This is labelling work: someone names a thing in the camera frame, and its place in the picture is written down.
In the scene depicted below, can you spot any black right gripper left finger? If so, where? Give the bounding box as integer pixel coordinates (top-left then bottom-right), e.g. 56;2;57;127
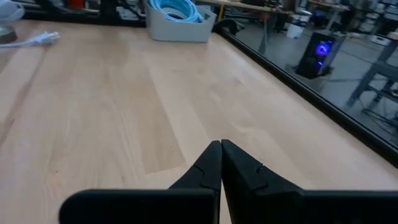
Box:
58;140;223;224

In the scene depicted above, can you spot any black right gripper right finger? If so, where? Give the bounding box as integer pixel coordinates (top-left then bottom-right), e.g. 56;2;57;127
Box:
221;139;398;224

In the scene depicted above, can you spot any light blue network cable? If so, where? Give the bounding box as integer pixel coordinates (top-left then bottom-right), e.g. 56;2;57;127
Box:
148;0;205;24

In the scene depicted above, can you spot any grey computer stand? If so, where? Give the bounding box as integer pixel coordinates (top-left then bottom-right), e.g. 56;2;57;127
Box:
285;63;335;93

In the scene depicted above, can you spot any black computer tower blue light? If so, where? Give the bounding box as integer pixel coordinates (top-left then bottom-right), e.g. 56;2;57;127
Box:
295;30;338;79

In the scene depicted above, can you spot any white plastic bin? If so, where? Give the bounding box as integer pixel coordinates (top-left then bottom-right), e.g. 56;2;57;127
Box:
144;0;218;44

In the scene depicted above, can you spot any white bucket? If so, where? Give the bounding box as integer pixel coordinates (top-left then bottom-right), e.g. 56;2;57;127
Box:
285;14;307;40

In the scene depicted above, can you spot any wooden workbench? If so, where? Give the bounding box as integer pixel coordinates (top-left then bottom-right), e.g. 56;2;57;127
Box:
195;0;295;57

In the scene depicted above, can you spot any round clear base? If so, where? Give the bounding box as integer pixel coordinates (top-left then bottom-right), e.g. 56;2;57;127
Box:
0;24;18;44

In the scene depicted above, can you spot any white dome device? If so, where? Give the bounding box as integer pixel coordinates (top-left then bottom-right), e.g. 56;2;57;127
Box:
0;0;25;22

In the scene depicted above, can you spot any black aluminium table frame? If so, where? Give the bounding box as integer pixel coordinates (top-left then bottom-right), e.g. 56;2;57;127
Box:
18;6;398;169

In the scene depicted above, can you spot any black floor cable tangle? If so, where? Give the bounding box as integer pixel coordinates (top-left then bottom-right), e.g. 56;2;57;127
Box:
362;107;398;138

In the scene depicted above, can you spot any grey metal table frame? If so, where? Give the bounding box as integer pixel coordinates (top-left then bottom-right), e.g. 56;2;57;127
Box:
346;39;398;110

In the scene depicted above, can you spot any white power cable with plug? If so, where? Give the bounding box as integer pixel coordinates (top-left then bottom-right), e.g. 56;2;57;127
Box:
0;30;62;49

